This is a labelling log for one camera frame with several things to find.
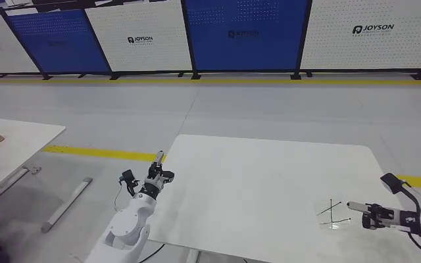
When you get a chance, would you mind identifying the thin white cable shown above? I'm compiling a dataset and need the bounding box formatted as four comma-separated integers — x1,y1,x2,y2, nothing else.
113,182,124,212

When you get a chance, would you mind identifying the white perforated partition panel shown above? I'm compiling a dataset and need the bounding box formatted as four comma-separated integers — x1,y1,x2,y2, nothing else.
84,0,193,73
0,15,40,74
300,0,421,70

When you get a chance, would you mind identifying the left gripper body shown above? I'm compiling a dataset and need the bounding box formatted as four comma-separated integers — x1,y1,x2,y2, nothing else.
138,176,165,201

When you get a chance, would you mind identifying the long grey foot bar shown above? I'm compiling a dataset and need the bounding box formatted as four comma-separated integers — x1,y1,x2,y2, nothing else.
40,176,94,235
0,166,30,196

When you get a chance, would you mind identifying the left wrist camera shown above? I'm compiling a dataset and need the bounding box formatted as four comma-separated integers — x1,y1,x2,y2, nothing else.
118,169,144,197

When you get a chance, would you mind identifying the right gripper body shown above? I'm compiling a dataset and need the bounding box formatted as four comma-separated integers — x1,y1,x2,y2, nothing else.
391,208,421,236

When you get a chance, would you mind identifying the blue perforated partition panel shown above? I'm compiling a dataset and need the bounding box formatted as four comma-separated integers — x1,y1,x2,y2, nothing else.
182,0,309,72
5,9,112,74

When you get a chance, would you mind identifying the black cable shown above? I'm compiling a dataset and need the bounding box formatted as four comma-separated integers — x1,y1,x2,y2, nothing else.
407,231,421,250
137,243,166,263

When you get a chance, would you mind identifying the clear plastic plate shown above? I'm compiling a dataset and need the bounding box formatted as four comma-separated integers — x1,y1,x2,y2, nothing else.
313,199,355,230

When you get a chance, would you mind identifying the white table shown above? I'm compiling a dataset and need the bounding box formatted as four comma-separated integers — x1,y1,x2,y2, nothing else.
0,118,67,182

